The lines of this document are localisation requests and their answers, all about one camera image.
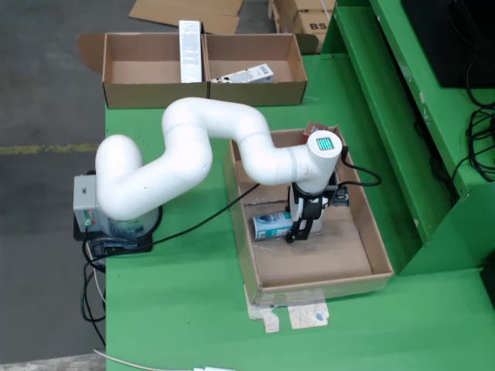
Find small cardboard tab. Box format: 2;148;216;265
246;301;281;334

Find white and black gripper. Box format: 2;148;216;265
285;180;329;245

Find white carton box with barcode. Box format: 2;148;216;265
210;63;275;84

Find red carton box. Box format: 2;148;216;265
302;121;329;143

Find thin beige cable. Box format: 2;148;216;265
85;243;108;306

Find green metal cabinet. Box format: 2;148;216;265
320;0;495;277

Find white bottle with teal label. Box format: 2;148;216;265
251;211;324;243

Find shallow cardboard tray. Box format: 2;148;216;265
224;124;395;306

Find cardboard box printed BS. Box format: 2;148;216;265
293;10;332;44

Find black power cables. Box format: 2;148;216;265
79;231;108;347

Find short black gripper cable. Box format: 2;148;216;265
340;145;383;187

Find black monitor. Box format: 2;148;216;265
400;0;495;89

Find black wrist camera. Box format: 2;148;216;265
331;185;352;209

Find white cable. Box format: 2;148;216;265
92;347;194;371

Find black cable bundle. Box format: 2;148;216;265
448;0;495;206

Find tall white carton box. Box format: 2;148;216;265
178;19;205;83

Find cardboard tab with blue logo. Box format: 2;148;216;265
288;302;332;330

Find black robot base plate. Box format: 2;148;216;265
73;214;154;257

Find grey robot controller box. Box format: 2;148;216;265
73;174;104;233

